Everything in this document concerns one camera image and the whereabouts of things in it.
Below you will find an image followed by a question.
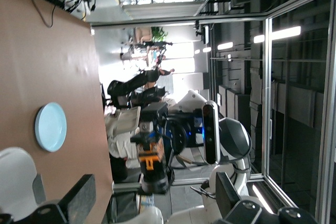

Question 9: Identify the black looped thin cable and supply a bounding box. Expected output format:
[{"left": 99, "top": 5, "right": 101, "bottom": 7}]
[{"left": 31, "top": 0, "right": 57, "bottom": 29}]

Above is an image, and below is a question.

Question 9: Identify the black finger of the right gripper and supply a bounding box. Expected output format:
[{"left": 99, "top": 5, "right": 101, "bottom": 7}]
[
  {"left": 140, "top": 167, "right": 176, "bottom": 195},
  {"left": 138, "top": 102, "right": 169, "bottom": 137}
]

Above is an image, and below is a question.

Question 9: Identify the light blue plate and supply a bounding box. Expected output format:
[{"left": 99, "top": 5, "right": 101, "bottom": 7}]
[{"left": 35, "top": 102, "right": 68, "bottom": 153}]

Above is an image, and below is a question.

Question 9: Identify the green potted plant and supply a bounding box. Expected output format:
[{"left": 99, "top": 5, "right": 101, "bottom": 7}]
[{"left": 151, "top": 26, "right": 169, "bottom": 43}]

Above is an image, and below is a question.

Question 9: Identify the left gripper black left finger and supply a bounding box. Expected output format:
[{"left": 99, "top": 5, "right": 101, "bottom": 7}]
[{"left": 26, "top": 174, "right": 97, "bottom": 224}]

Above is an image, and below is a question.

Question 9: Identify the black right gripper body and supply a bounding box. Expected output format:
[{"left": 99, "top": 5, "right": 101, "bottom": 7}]
[{"left": 156, "top": 115, "right": 190, "bottom": 162}]

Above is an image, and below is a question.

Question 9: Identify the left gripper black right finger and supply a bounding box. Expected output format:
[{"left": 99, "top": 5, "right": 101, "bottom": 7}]
[{"left": 214, "top": 172, "right": 320, "bottom": 224}]

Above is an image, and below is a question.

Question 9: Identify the short fluorescent light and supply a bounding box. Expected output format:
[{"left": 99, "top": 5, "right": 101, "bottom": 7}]
[{"left": 217, "top": 41, "right": 234, "bottom": 51}]

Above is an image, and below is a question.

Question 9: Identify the aluminium enclosure frame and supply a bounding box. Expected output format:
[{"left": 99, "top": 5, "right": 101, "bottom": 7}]
[{"left": 112, "top": 0, "right": 336, "bottom": 224}]

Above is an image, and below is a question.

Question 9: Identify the long fluorescent light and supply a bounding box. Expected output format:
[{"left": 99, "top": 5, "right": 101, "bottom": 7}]
[{"left": 253, "top": 26, "right": 302, "bottom": 44}]

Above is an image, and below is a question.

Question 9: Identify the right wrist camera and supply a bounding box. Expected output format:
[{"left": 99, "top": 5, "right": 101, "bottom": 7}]
[{"left": 201, "top": 100, "right": 222, "bottom": 165}]

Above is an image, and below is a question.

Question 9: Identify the white lidded lunch box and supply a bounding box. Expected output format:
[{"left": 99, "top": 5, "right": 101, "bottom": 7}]
[{"left": 0, "top": 146, "right": 47, "bottom": 222}]

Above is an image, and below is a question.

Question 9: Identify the white fabric bundle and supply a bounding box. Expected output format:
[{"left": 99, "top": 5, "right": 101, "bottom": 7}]
[{"left": 104, "top": 105, "right": 142, "bottom": 168}]

